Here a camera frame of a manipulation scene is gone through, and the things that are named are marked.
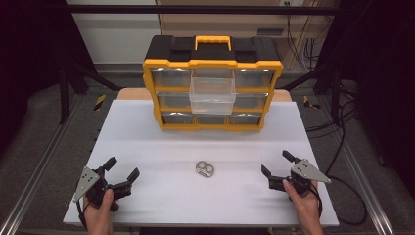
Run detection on yellow black drawer organizer cabinet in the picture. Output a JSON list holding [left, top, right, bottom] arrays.
[[142, 34, 284, 132]]

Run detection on small grey metal piece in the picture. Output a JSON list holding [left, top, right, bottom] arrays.
[[195, 160, 215, 178]]

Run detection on black wall cables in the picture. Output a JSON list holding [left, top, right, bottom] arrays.
[[284, 1, 324, 71]]

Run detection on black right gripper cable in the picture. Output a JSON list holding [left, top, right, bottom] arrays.
[[312, 175, 369, 227]]

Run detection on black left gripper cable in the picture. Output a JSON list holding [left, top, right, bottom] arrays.
[[74, 199, 89, 231]]

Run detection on person's right hand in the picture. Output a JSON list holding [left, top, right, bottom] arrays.
[[282, 178, 323, 223]]

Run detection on black horizontal frame bar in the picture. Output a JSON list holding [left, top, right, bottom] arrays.
[[65, 4, 347, 17]]

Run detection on person's left hand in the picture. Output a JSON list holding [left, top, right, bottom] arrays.
[[82, 188, 115, 226]]

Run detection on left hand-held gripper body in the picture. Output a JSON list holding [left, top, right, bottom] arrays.
[[71, 165, 133, 213]]

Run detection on black curtain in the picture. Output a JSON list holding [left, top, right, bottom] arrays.
[[321, 0, 415, 190], [0, 0, 96, 155]]

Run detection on aluminium floor rail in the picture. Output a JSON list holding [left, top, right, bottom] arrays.
[[0, 93, 83, 235], [339, 138, 396, 235]]

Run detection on black floor cables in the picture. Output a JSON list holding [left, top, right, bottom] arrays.
[[304, 81, 360, 177]]

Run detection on clear plastic drawer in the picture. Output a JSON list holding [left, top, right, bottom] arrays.
[[189, 68, 237, 116]]

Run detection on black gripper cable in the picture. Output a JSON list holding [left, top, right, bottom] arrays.
[[312, 175, 369, 227], [74, 199, 89, 231]]

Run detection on light wooden table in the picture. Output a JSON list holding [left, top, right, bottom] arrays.
[[115, 87, 293, 103]]

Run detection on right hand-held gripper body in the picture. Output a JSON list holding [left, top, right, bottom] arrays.
[[267, 158, 332, 201]]

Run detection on yellow black hazard tape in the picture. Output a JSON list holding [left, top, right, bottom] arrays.
[[93, 94, 108, 112], [302, 95, 322, 111]]

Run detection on black metal frame stand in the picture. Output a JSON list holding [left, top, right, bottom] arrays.
[[58, 60, 122, 125], [281, 62, 343, 125]]

